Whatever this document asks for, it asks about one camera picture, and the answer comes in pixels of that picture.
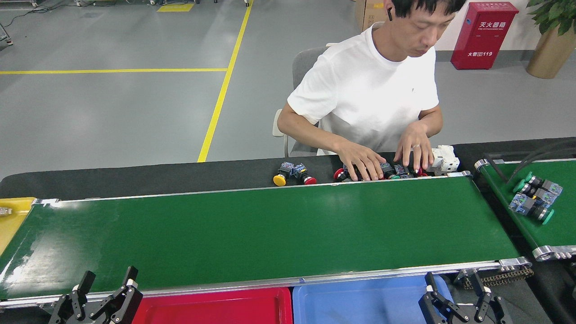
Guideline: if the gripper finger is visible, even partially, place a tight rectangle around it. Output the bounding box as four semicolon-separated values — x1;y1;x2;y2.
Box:
89;266;144;324
49;270;96;324
418;272;471;324
470;272;507;324

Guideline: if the white circuit breaker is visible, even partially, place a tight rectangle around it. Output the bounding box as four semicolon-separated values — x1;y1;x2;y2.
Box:
427;145;460;176

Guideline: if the yellow push button switch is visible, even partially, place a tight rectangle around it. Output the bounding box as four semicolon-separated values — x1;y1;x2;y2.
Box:
273;162;295;187

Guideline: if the blue plastic tray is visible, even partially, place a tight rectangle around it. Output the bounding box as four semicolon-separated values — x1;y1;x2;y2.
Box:
292;274;455;324

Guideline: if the red plastic tray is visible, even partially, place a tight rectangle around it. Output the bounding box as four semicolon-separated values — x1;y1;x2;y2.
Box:
131;287;294;324

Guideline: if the yellow plastic tray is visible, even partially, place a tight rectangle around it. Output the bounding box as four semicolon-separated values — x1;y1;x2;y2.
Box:
0;197;36;257

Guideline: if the green side conveyor belt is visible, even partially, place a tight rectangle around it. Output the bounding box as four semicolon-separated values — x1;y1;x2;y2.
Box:
474;157;576;261

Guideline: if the person's right hand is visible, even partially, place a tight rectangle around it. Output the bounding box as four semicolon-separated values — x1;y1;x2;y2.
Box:
337;140;387;182

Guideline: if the person's left hand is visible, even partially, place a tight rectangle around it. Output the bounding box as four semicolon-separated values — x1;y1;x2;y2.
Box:
394;121;435;171

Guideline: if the person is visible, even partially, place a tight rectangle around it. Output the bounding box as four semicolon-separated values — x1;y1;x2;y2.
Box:
277;0;468;182

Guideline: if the tan plant pot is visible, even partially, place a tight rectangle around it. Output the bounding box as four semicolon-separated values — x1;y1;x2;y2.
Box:
526;22;576;79

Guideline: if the red fire extinguisher box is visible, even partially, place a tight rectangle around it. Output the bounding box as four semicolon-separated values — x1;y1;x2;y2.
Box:
450;1;519;70

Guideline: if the grey office chair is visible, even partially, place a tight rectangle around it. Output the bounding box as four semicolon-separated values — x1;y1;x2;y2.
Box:
272;43;338;158

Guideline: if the cardboard box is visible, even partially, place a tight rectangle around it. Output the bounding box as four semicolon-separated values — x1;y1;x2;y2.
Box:
355;0;390;32

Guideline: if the green potted plant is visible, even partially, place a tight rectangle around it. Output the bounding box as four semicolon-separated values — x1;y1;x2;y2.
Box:
526;0;576;36

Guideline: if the conveyor drive chain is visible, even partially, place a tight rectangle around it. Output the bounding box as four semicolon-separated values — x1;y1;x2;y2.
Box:
461;266;535;290

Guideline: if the black cable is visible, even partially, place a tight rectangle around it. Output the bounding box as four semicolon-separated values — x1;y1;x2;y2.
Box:
508;139;576;183

